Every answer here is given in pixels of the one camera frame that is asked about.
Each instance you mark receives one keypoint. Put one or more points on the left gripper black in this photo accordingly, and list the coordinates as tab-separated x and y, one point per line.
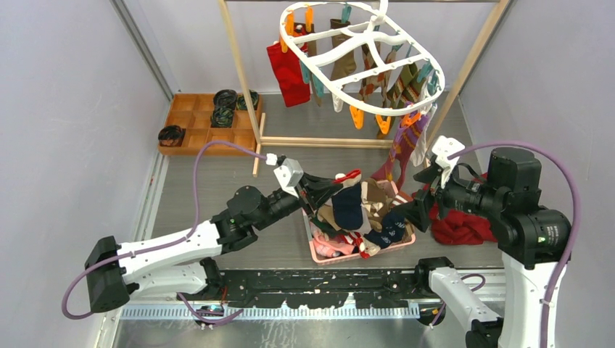
307	183

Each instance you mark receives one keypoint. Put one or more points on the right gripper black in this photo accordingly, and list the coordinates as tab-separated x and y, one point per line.
416	209

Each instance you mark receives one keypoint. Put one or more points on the navy sock red cuff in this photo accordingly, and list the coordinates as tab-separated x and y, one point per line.
347	203

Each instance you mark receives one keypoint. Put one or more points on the maroon purple orange striped sock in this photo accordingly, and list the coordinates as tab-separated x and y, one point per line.
406	136

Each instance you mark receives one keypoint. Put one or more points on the white plastic clip hanger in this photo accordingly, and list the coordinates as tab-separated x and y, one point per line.
391	46

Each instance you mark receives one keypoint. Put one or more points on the maroon orange heel sock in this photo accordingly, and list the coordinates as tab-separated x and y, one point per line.
385	172

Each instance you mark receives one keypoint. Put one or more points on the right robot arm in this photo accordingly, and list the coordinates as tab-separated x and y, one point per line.
534	242

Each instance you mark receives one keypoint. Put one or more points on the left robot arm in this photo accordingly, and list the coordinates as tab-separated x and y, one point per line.
181	262

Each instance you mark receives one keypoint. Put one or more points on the white hanging sock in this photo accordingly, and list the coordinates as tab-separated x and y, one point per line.
419	153

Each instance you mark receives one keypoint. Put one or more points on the red cloth on table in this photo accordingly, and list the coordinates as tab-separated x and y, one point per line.
459	228

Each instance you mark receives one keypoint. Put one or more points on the argyle sock in basket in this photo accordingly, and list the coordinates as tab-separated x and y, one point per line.
377	198

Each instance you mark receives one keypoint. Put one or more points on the pink plastic basket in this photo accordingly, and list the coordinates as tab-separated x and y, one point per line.
330	245

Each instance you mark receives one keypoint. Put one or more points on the wooden clothes rack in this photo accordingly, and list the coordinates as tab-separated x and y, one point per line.
485	35

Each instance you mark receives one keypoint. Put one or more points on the red hanging sock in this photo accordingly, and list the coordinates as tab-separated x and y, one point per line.
286	68

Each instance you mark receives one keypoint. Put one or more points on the green striped hanging sock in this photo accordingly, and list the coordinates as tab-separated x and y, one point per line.
407	87

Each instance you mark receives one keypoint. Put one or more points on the argyle hanging sock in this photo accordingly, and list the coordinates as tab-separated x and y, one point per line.
373	82

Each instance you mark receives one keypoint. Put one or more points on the rolled dark sock centre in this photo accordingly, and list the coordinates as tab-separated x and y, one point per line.
222	117

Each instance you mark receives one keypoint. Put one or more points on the orange wooden compartment tray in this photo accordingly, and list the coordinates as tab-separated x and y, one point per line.
193	113

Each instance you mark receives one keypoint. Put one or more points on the rolled dark sock left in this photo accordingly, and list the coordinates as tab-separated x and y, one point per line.
171	136

